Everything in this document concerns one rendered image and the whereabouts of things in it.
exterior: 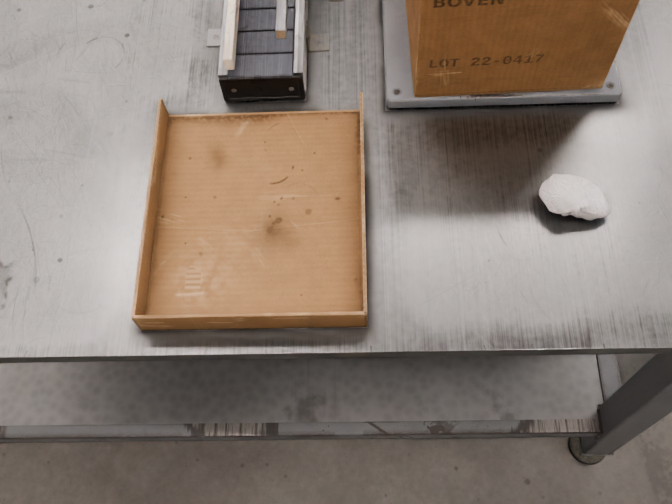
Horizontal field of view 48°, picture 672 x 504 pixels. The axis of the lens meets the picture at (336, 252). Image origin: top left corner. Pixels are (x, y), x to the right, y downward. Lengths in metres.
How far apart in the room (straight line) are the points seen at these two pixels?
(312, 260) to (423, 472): 0.86
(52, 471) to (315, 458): 0.57
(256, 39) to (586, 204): 0.47
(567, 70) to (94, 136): 0.61
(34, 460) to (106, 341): 0.94
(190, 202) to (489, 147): 0.38
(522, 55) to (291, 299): 0.40
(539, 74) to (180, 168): 0.46
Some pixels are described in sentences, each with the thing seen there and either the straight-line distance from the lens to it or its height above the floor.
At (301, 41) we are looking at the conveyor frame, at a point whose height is 0.88.
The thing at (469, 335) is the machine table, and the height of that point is 0.83.
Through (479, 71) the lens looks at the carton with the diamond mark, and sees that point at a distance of 0.96.
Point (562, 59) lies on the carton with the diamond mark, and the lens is 0.97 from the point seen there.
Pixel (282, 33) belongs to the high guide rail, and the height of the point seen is 0.96.
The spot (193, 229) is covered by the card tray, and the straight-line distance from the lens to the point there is 0.92.
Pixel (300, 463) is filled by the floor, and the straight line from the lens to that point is 1.66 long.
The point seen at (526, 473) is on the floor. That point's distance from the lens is 1.68.
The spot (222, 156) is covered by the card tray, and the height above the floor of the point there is 0.83.
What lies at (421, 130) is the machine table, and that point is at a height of 0.83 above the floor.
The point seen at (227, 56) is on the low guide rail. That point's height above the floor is 0.92.
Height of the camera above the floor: 1.63
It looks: 64 degrees down
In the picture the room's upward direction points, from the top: 6 degrees counter-clockwise
